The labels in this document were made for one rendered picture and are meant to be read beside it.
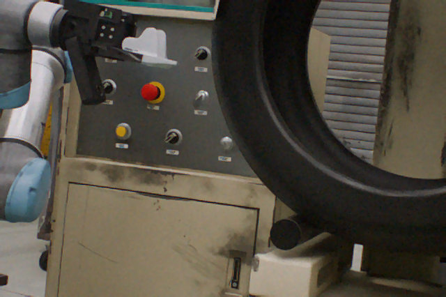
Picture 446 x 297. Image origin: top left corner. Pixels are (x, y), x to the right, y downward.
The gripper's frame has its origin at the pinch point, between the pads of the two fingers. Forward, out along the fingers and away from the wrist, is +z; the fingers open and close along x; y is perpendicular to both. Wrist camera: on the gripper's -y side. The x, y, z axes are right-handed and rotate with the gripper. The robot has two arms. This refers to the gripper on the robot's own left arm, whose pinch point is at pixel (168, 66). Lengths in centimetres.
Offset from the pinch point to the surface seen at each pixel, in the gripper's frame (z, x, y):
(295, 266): 29.8, -11.7, -23.2
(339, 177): 33.1, -13.0, -9.3
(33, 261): -193, 348, -136
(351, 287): 35.6, 7.6, -27.9
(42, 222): -180, 323, -107
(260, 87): 19.2, -12.9, 0.3
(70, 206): -41, 61, -39
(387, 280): 40, 19, -27
